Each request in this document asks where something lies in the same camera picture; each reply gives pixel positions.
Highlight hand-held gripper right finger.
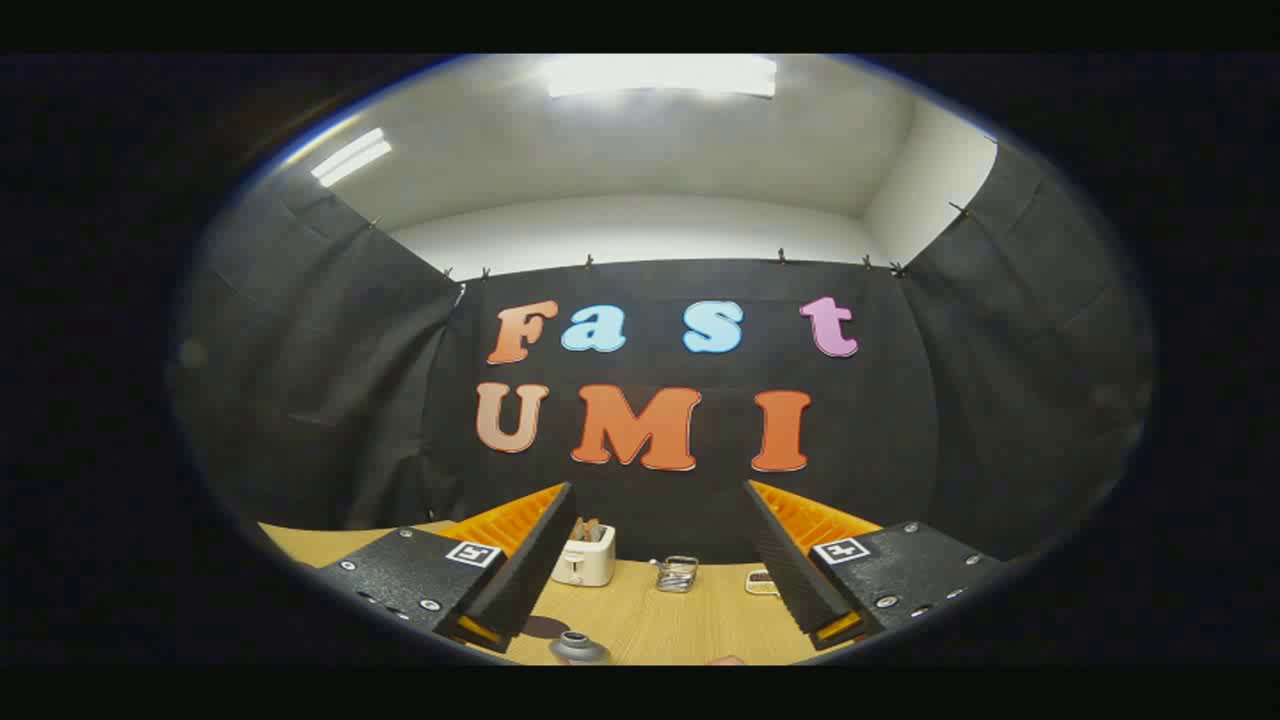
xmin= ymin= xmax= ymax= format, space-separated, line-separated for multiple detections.
xmin=742 ymin=479 xmax=1004 ymax=652

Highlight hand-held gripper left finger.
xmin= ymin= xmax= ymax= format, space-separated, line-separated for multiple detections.
xmin=315 ymin=481 xmax=581 ymax=656

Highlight silver juice bottle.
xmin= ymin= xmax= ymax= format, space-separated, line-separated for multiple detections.
xmin=548 ymin=630 xmax=611 ymax=665

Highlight white toaster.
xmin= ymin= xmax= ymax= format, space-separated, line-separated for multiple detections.
xmin=551 ymin=520 xmax=617 ymax=588

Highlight wooden table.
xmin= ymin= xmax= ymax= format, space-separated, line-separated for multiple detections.
xmin=258 ymin=520 xmax=881 ymax=666

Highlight narrow ceiling light panel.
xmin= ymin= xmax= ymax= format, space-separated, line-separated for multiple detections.
xmin=310 ymin=128 xmax=393 ymax=188

